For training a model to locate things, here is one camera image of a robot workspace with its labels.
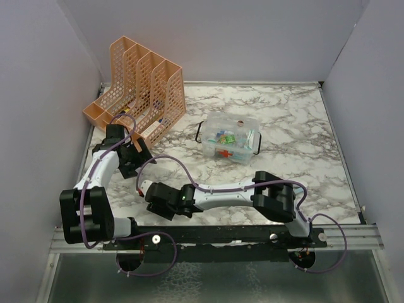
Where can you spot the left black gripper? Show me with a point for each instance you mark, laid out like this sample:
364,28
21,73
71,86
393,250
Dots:
129,170

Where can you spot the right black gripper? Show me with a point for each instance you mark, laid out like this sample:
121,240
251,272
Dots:
166,213

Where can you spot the clear plastic medicine box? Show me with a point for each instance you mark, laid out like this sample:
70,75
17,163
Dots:
222,151

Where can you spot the clear teal blister packs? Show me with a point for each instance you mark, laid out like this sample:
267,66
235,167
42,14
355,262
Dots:
244,149

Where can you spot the green small medicine box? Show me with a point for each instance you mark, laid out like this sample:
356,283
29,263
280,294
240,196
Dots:
227,139

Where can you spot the clear teal sachet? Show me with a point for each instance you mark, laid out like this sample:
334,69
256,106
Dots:
250,139

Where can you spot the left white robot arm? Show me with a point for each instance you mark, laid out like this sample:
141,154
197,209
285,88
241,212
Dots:
85,209

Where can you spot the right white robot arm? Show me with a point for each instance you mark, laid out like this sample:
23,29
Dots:
270,195

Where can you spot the peach plastic file organizer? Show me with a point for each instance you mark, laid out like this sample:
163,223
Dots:
146,93

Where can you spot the light blue clip item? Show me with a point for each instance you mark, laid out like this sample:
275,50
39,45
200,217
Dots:
298,190

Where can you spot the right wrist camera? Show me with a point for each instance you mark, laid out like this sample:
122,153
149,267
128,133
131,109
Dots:
144,187

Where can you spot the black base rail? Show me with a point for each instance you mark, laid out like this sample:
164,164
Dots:
214,243

